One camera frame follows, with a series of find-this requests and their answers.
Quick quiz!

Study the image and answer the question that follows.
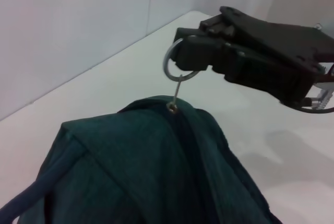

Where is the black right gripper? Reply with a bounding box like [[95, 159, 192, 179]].
[[178, 5, 334, 108]]

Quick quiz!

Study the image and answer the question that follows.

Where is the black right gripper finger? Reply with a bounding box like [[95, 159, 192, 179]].
[[173, 22, 235, 42]]

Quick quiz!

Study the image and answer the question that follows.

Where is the dark teal fabric lunch bag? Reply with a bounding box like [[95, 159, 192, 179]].
[[0, 37, 284, 224]]

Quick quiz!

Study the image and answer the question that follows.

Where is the right arm cable metal plug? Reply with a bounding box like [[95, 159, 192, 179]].
[[297, 98, 334, 115]]

